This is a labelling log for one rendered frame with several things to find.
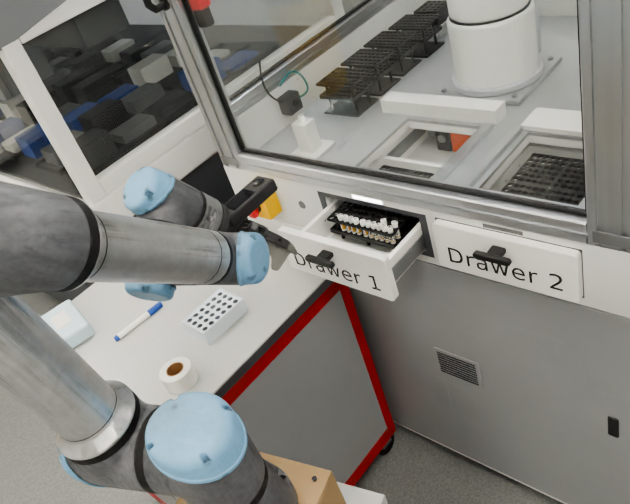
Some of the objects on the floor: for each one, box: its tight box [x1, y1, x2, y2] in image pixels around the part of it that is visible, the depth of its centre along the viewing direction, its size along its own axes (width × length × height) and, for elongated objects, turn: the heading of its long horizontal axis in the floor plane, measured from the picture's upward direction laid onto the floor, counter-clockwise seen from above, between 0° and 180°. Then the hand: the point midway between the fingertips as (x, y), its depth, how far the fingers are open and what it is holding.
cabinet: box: [247, 216, 630, 504], centre depth 193 cm, size 95×103×80 cm
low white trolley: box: [72, 257, 396, 504], centre depth 184 cm, size 58×62×76 cm
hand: (286, 245), depth 125 cm, fingers open, 3 cm apart
